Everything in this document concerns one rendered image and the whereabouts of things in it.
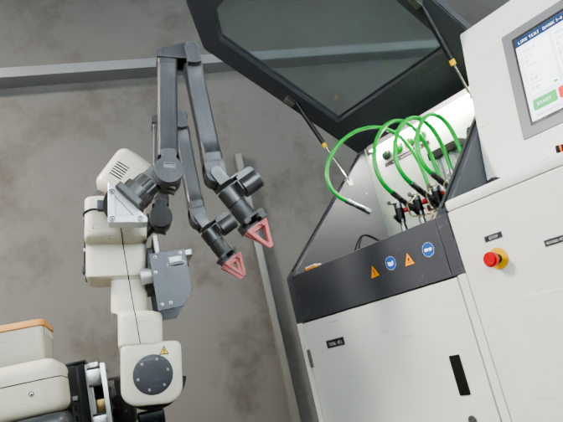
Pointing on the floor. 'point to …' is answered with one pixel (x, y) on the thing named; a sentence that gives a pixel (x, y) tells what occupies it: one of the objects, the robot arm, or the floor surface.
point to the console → (514, 229)
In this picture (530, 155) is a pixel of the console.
